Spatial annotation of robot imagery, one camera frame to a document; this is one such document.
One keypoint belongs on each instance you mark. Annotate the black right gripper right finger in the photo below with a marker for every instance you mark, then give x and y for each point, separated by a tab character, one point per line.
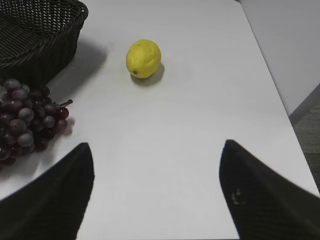
263	204

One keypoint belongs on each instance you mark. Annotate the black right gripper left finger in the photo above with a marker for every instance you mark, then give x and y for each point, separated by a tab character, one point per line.
51	207

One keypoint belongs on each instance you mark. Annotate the black wicker basket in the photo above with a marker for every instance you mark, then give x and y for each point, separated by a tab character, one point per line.
38	38

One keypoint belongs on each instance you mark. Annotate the purple grape bunch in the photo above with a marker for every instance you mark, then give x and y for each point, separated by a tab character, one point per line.
29	119

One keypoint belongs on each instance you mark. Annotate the yellow lemon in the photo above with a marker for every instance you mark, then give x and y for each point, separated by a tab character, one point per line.
143	58

